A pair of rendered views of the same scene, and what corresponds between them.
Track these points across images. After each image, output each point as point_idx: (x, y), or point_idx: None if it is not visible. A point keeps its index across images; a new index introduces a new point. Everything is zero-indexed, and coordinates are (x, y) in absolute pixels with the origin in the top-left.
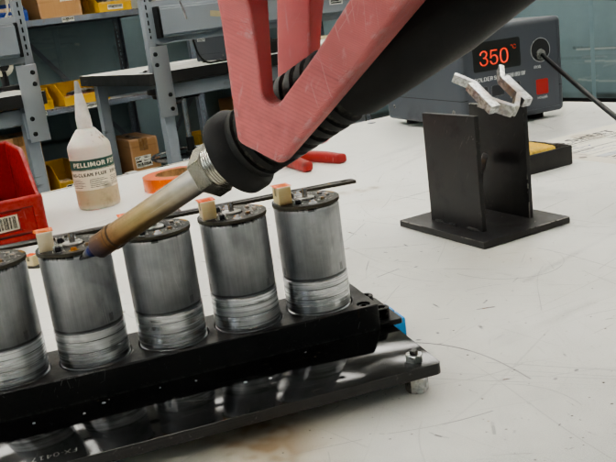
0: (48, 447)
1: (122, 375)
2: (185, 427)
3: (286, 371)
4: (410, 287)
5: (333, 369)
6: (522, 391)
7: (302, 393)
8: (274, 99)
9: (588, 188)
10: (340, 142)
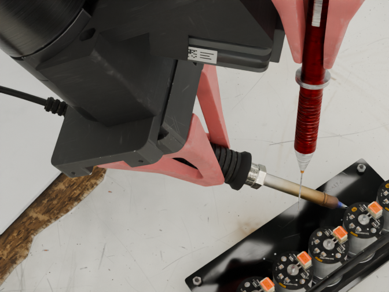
0: (337, 192)
1: None
2: (284, 213)
3: (258, 266)
4: None
5: (235, 269)
6: (149, 288)
7: (242, 245)
8: (209, 137)
9: None
10: None
